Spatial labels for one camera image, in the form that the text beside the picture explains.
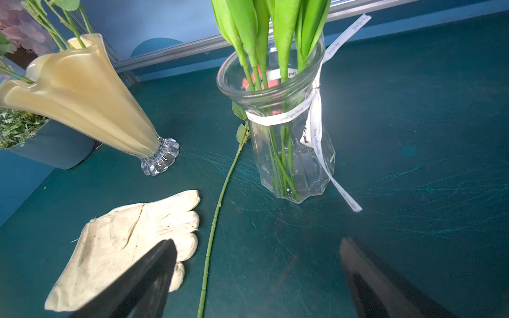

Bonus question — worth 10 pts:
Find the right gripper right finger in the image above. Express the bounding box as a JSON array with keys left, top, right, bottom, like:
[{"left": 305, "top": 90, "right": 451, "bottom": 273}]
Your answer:
[{"left": 339, "top": 237, "right": 455, "bottom": 317}]

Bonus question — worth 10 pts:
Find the clear glass ribbon vase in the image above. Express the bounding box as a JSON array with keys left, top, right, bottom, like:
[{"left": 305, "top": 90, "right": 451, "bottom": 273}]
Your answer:
[{"left": 216, "top": 12, "right": 372, "bottom": 213}]

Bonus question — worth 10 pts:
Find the yellow fluted glass vase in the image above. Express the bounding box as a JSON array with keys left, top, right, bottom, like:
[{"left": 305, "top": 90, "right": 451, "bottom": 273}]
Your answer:
[{"left": 1, "top": 33, "right": 180, "bottom": 176}]

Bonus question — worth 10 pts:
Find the beige work glove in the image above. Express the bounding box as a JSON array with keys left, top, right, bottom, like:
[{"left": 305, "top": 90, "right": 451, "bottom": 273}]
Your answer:
[{"left": 45, "top": 189, "right": 200, "bottom": 312}]

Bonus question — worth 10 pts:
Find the small green potted plant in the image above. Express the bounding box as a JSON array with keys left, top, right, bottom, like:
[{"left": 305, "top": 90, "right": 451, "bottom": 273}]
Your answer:
[{"left": 1, "top": 108, "right": 95, "bottom": 170}]

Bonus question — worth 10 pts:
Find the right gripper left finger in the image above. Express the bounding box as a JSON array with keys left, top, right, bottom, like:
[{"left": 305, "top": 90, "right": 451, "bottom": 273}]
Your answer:
[{"left": 70, "top": 240, "right": 177, "bottom": 317}]

